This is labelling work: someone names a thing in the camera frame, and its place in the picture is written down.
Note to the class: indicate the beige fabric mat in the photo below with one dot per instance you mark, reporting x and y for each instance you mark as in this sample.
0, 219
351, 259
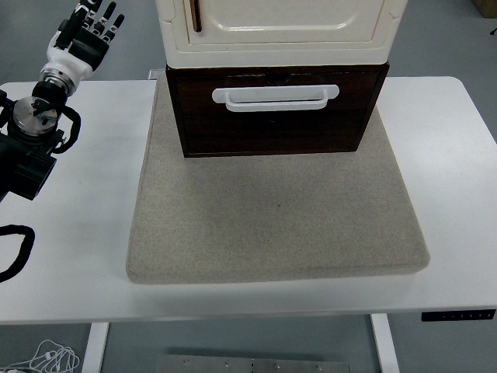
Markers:
272, 217

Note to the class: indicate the cardboard box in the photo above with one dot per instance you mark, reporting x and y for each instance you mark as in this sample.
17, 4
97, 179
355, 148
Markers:
487, 7

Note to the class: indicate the dark wooden drawer case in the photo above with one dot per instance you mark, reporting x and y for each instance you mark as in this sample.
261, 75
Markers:
272, 136

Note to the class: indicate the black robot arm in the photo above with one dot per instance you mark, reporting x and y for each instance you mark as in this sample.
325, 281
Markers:
27, 163

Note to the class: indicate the white table leg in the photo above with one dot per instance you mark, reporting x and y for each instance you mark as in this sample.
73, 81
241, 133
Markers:
95, 346
386, 346

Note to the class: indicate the black table control panel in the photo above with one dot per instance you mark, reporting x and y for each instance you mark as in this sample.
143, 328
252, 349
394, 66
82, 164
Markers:
458, 315

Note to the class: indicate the cream cabinet door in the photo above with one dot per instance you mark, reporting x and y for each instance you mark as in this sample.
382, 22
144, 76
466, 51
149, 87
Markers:
287, 15

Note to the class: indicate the dark wooden drawer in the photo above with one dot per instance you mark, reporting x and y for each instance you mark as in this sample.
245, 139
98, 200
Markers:
194, 101

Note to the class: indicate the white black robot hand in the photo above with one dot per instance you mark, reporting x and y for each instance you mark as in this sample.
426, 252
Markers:
68, 62

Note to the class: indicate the clear plastic bracket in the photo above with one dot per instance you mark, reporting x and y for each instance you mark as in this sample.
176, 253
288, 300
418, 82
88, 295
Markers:
153, 74

